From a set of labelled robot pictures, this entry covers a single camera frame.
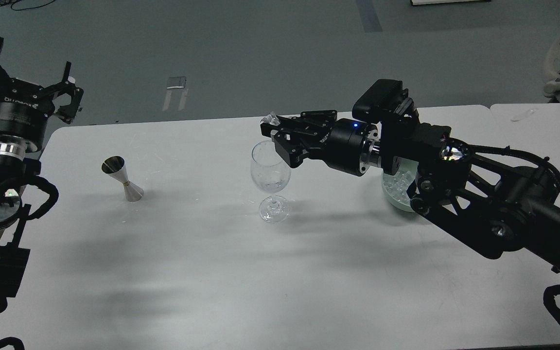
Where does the steel double jigger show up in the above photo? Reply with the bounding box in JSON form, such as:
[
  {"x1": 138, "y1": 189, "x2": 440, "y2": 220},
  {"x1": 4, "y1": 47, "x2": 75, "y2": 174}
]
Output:
[{"x1": 101, "y1": 156, "x2": 144, "y2": 202}]

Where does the clear wine glass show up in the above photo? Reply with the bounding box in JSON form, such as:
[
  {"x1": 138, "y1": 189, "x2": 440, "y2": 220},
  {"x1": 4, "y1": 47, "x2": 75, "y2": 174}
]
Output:
[{"x1": 250, "y1": 141, "x2": 291, "y2": 223}]

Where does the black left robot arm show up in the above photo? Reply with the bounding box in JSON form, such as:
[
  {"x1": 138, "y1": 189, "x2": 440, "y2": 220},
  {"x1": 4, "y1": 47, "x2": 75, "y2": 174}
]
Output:
[{"x1": 0, "y1": 37, "x2": 84, "y2": 313}]

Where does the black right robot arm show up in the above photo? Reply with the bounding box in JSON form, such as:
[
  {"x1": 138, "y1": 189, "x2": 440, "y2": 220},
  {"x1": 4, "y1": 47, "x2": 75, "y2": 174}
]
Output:
[{"x1": 261, "y1": 109, "x2": 560, "y2": 325}]

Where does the single clear ice cube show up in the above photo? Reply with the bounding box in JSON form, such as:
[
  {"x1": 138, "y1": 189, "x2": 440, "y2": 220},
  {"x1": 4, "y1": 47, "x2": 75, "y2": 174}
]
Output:
[{"x1": 260, "y1": 111, "x2": 281, "y2": 126}]

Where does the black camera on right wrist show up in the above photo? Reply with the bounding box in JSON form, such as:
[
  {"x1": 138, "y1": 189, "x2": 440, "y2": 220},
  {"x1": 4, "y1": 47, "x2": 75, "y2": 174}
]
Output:
[{"x1": 351, "y1": 78, "x2": 417, "y2": 124}]

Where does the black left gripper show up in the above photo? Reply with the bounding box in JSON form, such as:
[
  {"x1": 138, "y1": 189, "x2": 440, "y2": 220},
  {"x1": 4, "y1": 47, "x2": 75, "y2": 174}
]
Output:
[{"x1": 0, "y1": 37, "x2": 84, "y2": 153}]

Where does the metal floor plate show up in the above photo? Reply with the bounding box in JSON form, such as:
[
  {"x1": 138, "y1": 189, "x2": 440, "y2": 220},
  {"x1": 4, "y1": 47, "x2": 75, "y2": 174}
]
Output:
[{"x1": 165, "y1": 76, "x2": 187, "y2": 89}]

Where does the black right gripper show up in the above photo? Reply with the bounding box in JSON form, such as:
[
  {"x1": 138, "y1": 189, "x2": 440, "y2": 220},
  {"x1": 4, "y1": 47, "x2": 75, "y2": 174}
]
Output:
[{"x1": 260, "y1": 109, "x2": 378, "y2": 176}]

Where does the pile of ice cubes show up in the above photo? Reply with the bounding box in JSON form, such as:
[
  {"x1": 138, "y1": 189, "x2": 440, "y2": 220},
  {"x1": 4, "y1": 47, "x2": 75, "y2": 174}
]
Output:
[{"x1": 382, "y1": 170, "x2": 414, "y2": 202}]

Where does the green ceramic bowl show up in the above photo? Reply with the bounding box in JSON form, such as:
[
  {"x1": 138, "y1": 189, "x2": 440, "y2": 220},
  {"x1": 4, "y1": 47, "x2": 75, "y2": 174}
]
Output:
[{"x1": 382, "y1": 168, "x2": 417, "y2": 213}]

